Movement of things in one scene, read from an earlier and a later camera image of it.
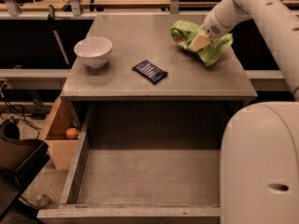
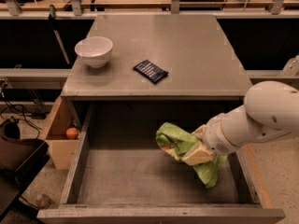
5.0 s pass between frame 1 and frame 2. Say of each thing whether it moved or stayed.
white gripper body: moved
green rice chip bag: moved
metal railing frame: stayed
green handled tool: stayed
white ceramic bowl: stayed
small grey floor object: stayed
